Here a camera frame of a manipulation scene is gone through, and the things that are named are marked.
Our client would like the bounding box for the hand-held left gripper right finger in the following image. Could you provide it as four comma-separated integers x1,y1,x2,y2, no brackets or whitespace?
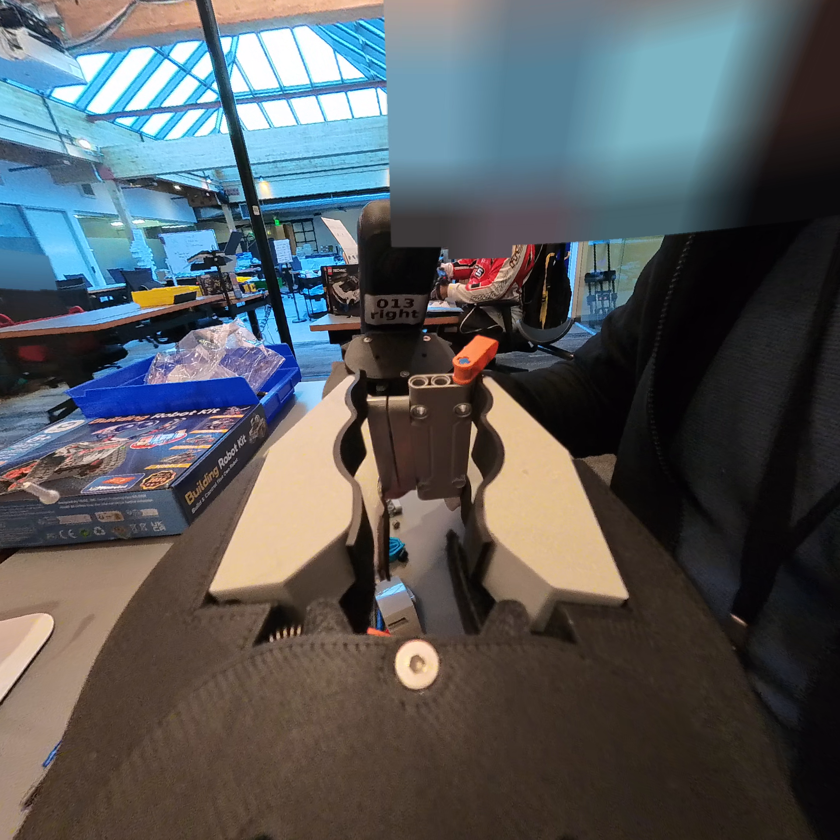
462,375,630,632

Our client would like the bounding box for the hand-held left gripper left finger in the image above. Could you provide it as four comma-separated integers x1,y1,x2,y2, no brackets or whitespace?
209,373,365,606

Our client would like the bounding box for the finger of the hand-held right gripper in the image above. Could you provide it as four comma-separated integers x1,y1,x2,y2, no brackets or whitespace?
392,394,416,493
366,394,393,496

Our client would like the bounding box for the light grey rectangular frame piece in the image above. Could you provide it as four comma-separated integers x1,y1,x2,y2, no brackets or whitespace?
408,374,475,501

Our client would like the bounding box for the orange connector piece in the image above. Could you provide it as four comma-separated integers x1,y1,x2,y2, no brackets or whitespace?
451,335,501,385

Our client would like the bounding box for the person's right forearm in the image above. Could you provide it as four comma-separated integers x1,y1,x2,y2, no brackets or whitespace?
489,302,631,460

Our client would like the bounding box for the black car model box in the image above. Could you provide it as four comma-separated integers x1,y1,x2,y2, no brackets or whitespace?
320,264,361,316

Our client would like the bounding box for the grey curved panel piece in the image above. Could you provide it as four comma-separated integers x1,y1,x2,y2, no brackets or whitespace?
375,576,420,636

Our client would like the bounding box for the blue storage bin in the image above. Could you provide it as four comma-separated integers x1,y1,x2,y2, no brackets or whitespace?
66,343,303,421

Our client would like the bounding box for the blue shirt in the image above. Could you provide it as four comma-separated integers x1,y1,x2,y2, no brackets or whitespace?
672,367,840,723

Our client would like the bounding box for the blue robot kit box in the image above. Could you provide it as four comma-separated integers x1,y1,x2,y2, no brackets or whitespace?
0,403,270,549

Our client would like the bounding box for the black office chair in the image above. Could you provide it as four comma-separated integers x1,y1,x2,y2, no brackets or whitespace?
459,246,575,362

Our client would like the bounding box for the clear plastic bag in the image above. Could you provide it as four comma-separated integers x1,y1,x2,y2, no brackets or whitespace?
144,320,286,388

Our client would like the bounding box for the black metal pole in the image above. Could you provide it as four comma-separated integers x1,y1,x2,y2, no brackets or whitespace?
196,0,295,349

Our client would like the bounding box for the white board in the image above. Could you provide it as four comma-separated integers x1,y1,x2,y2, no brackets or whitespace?
159,230,219,273

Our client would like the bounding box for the yellow bin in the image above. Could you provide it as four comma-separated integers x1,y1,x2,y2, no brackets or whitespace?
131,285,200,308

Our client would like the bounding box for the white book stand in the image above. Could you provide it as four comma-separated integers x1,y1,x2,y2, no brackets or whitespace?
0,481,60,703

